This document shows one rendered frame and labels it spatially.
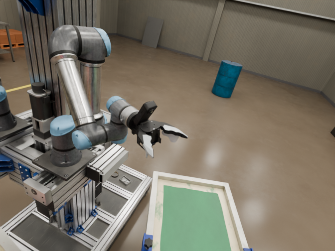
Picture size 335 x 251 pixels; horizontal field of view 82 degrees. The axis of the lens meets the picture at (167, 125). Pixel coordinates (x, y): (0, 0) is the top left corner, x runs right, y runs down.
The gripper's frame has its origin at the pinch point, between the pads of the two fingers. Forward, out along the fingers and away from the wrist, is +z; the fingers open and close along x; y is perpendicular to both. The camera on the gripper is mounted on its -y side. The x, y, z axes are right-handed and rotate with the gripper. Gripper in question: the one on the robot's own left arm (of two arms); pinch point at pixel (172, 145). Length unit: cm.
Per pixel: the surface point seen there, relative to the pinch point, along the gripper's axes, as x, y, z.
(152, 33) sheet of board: -731, 201, -886
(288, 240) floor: -159, 191, 67
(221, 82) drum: -483, 191, -251
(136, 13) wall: -722, 126, -1027
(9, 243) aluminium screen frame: 54, 62, -42
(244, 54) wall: -976, 222, -433
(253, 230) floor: -134, 187, 33
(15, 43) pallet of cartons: -69, 167, -779
